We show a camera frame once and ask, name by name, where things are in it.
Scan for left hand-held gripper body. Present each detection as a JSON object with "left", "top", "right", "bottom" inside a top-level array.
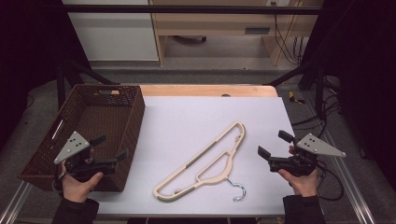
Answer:
[{"left": 53, "top": 131, "right": 120, "bottom": 183}]

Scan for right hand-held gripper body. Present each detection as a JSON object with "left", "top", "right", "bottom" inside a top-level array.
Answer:
[{"left": 268, "top": 133, "right": 347, "bottom": 177}]

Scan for brown wicker basket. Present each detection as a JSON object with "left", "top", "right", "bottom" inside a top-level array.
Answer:
[{"left": 17, "top": 83, "right": 147, "bottom": 193}]

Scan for person's right hand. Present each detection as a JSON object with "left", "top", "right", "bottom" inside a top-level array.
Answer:
[{"left": 277, "top": 145, "right": 320, "bottom": 198}]

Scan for person's left hand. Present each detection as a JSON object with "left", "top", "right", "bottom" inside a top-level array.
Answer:
[{"left": 60, "top": 168, "right": 105, "bottom": 203}]

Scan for yellow and black tool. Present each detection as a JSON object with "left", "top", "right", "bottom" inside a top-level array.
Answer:
[{"left": 288, "top": 91, "right": 306, "bottom": 105}]

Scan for black metal stand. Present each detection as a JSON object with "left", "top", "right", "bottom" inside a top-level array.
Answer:
[
  {"left": 55, "top": 59, "right": 120, "bottom": 110},
  {"left": 265, "top": 60, "right": 328, "bottom": 120}
]

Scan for white table mat board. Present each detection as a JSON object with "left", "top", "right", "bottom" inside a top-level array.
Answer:
[{"left": 88, "top": 95, "right": 297, "bottom": 217}]

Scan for black curtain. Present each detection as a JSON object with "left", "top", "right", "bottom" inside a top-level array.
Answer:
[
  {"left": 0, "top": 0, "right": 92, "bottom": 147},
  {"left": 300, "top": 0, "right": 396, "bottom": 181}
]

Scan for white cabinet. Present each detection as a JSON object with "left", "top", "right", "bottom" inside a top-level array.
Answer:
[{"left": 62, "top": 0, "right": 160, "bottom": 62}]

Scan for light wooden desk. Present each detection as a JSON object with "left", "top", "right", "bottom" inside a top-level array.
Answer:
[{"left": 148, "top": 0, "right": 325, "bottom": 67}]

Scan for black floor cables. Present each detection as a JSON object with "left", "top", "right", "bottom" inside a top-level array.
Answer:
[{"left": 290, "top": 77, "right": 342, "bottom": 153}]

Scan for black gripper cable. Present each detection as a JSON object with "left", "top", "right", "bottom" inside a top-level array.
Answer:
[{"left": 314, "top": 160, "right": 345, "bottom": 202}]

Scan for aluminium rail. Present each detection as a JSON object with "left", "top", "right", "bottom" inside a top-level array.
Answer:
[
  {"left": 0, "top": 181, "right": 32, "bottom": 224},
  {"left": 303, "top": 92, "right": 376, "bottom": 224}
]

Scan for bundle of black cables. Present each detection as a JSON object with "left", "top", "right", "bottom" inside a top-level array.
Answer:
[{"left": 272, "top": 1, "right": 309, "bottom": 66}]

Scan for yellow cable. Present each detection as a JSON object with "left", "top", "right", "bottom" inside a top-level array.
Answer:
[{"left": 274, "top": 0, "right": 303, "bottom": 66}]

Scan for black horizontal frame bar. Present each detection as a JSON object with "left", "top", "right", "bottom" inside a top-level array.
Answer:
[{"left": 62, "top": 4, "right": 323, "bottom": 15}]

